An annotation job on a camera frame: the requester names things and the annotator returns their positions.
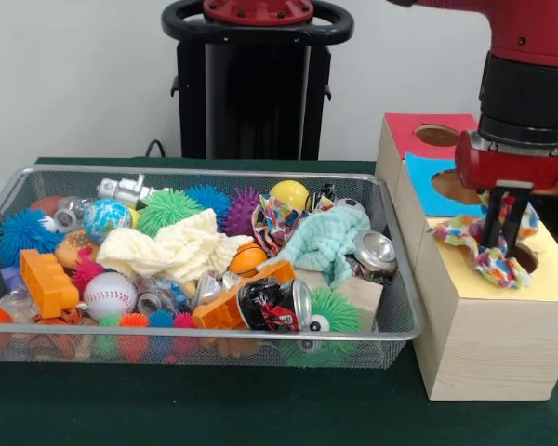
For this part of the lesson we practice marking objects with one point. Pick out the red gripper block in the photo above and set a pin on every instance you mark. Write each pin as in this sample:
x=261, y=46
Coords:
x=511, y=169

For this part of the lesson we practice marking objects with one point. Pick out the colourful patterned cloth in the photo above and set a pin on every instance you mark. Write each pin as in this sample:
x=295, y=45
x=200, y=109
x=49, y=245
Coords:
x=279, y=218
x=460, y=232

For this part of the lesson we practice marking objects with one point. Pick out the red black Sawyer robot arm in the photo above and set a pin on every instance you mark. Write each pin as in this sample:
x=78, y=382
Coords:
x=525, y=93

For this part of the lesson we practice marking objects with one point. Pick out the wooden box with three holes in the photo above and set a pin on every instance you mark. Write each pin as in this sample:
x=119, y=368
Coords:
x=493, y=353

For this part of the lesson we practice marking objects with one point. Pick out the shallow mesh bin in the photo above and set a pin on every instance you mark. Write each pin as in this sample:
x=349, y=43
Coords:
x=395, y=297

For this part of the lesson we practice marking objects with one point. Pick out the crushed silver can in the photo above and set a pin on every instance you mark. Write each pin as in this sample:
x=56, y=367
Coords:
x=376, y=253

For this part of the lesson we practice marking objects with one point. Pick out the mint green waffle cloth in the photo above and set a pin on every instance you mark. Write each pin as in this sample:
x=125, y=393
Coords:
x=325, y=237

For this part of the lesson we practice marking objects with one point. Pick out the green fuzzy ball with eyes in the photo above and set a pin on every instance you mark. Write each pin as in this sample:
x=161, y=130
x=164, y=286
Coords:
x=339, y=311

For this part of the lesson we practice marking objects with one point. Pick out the yellow ball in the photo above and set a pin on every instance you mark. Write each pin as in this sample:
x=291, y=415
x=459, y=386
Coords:
x=290, y=192

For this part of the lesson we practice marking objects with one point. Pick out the crushed black red can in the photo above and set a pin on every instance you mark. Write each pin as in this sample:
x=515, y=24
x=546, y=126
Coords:
x=269, y=304

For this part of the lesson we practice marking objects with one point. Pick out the orange toy brick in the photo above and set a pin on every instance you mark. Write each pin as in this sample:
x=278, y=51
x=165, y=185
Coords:
x=218, y=311
x=46, y=283

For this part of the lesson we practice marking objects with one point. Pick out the cream waffle cloth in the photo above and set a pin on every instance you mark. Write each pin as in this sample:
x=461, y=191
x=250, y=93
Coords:
x=181, y=251

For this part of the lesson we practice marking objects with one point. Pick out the dark green table cloth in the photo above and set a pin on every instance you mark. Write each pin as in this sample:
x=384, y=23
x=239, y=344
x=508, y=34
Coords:
x=214, y=409

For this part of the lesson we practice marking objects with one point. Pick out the blue globe ball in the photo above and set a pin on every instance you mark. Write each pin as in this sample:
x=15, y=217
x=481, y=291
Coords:
x=107, y=220

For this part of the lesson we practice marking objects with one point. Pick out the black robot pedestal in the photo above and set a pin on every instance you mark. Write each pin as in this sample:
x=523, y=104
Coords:
x=256, y=93

